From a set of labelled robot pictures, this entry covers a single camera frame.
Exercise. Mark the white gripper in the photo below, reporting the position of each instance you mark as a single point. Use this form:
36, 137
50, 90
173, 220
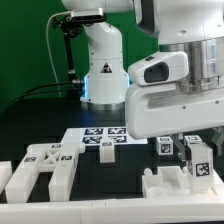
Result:
159, 110

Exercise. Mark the white chair seat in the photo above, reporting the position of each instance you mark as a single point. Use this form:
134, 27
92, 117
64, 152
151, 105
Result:
175, 181

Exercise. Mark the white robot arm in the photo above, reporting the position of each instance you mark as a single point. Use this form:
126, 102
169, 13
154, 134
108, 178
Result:
178, 89

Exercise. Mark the white tagged cube right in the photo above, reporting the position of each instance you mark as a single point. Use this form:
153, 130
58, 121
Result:
192, 139

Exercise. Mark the white tagged cube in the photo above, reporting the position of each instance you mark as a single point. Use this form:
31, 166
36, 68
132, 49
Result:
192, 139
164, 145

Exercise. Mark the white tagged cube left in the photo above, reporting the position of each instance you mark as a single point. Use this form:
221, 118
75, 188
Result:
164, 145

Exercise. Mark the white obstacle fence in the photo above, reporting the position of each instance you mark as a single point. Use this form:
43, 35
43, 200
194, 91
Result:
200, 209

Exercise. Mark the white tag sheet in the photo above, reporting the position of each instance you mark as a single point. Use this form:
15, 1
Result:
91, 136

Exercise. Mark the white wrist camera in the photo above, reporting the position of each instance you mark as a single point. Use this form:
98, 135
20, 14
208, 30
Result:
159, 68

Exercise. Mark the black camera stand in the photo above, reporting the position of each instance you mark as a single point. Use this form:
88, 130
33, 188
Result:
69, 30

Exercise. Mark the white chair back frame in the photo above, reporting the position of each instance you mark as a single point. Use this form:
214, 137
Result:
59, 159

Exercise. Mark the grey camera on stand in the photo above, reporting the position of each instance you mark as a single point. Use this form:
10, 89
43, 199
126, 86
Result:
87, 15

